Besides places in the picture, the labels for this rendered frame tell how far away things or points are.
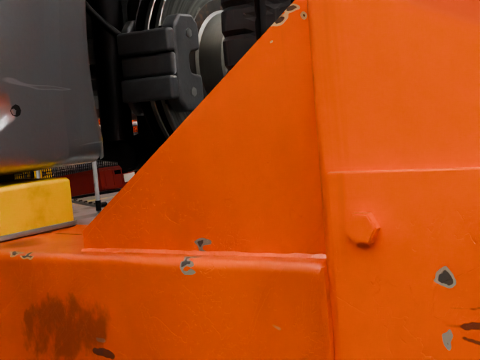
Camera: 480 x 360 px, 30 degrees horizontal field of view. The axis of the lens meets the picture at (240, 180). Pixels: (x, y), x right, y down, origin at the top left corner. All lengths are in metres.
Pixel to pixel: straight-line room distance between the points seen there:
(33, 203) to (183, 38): 0.40
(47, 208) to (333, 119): 0.40
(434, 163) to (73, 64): 0.48
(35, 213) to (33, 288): 0.14
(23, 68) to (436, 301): 0.48
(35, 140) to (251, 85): 0.31
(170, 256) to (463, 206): 0.24
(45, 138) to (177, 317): 0.29
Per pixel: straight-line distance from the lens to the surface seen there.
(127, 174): 5.84
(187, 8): 1.27
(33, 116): 0.89
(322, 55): 0.58
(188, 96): 1.19
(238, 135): 0.64
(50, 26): 0.91
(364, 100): 0.56
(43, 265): 0.75
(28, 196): 0.88
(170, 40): 1.17
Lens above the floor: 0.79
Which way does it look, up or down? 5 degrees down
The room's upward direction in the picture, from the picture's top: 5 degrees counter-clockwise
